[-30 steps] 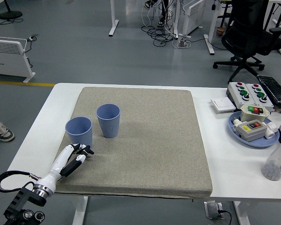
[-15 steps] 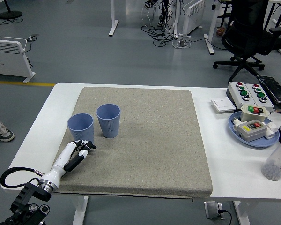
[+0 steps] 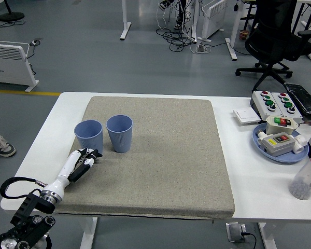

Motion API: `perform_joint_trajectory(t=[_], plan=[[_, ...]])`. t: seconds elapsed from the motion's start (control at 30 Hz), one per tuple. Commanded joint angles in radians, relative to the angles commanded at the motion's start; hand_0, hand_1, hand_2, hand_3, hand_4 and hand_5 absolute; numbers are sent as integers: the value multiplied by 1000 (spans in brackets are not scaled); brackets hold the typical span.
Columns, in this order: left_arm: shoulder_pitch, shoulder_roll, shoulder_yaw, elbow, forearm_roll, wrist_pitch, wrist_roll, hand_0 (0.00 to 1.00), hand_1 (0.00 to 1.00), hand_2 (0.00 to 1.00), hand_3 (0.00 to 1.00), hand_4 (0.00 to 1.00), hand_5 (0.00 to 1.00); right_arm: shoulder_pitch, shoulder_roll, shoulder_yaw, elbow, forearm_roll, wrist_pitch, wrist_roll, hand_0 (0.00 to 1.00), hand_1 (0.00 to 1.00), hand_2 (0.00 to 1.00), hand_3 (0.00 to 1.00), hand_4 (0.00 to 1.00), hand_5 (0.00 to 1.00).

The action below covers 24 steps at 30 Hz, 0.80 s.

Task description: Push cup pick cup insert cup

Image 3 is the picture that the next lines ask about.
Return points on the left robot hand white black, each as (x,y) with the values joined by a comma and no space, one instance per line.
(67,168)

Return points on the blue ribbed plastic cup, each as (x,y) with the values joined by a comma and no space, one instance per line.
(120,140)
(89,137)

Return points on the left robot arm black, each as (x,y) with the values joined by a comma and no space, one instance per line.
(28,228)

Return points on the person's shoe grey white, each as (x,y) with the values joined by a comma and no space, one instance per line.
(2,147)

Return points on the white table leg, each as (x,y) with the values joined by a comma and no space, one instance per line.
(89,233)
(268,236)

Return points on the grey-brown mat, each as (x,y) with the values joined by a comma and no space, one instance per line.
(158,155)

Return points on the white panel heater wide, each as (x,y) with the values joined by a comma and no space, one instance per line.
(7,64)

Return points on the small power strip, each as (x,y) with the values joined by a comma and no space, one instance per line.
(36,41)

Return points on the white desk leg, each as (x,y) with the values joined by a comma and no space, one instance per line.
(125,23)
(234,31)

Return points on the black fan stand base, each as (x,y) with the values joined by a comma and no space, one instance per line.
(11,16)

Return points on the silver floor socket box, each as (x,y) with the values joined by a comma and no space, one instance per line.
(235,232)

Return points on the white power strip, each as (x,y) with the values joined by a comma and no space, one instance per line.
(202,48)

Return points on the person's shoe black white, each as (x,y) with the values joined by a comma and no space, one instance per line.
(178,25)

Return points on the white four-button control box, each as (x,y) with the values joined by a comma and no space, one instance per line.
(260,106)
(295,114)

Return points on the white panel heater narrow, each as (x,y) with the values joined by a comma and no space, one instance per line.
(215,18)

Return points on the blue round plate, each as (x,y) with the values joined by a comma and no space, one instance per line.
(300,155)

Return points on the clear bottle red cap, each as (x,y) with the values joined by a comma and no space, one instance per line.
(305,181)

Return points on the black office chair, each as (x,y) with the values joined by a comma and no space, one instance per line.
(272,44)

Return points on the black keyboard in plastic wrap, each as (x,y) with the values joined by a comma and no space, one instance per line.
(304,98)

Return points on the white wall switch plate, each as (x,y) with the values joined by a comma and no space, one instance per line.
(246,116)

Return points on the grey switch box yellow label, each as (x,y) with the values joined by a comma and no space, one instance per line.
(277,146)

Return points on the white three-button switch box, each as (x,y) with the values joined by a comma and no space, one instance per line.
(274,128)

